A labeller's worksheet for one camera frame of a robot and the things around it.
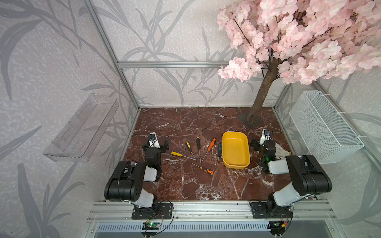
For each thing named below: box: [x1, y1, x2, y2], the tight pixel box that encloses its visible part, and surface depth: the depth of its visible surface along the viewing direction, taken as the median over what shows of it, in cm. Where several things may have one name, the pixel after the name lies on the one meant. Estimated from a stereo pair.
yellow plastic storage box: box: [222, 131, 251, 170], surface depth 97 cm
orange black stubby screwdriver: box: [190, 162, 214, 176], surface depth 88 cm
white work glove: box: [274, 142, 292, 159], surface depth 97 cm
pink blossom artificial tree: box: [217, 0, 381, 128], surface depth 54 cm
